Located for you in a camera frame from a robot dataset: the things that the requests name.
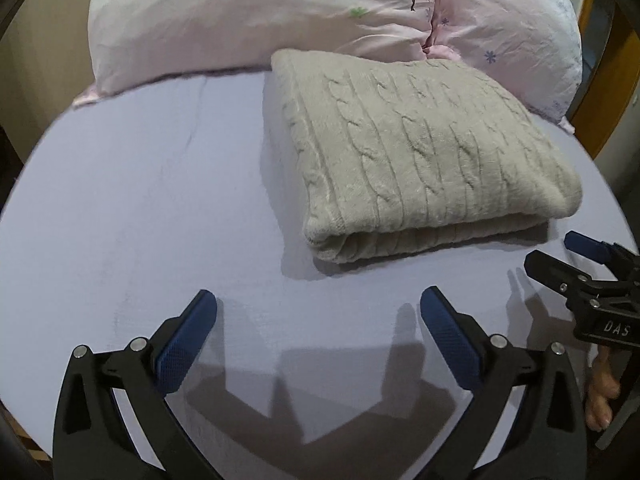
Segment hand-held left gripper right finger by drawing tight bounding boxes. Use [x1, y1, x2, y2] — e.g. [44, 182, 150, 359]
[420, 286, 589, 480]

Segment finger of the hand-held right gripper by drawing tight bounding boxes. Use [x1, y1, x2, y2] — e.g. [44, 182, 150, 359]
[524, 250, 601, 311]
[564, 231, 640, 273]

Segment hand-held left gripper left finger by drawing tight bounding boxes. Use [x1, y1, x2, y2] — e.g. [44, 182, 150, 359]
[51, 289, 218, 480]

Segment beige cable knit sweater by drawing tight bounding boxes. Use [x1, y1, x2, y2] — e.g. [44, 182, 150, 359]
[270, 49, 584, 265]

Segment person's right hand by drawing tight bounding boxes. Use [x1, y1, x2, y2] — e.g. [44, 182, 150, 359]
[584, 346, 622, 432]

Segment lavender bed sheet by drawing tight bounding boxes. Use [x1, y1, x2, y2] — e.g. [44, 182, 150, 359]
[0, 67, 640, 480]

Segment wooden headboard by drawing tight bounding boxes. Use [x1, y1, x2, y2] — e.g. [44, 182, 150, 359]
[569, 0, 640, 161]

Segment pink floral pillow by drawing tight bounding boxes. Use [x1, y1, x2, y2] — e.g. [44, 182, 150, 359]
[73, 0, 443, 109]
[422, 0, 584, 133]

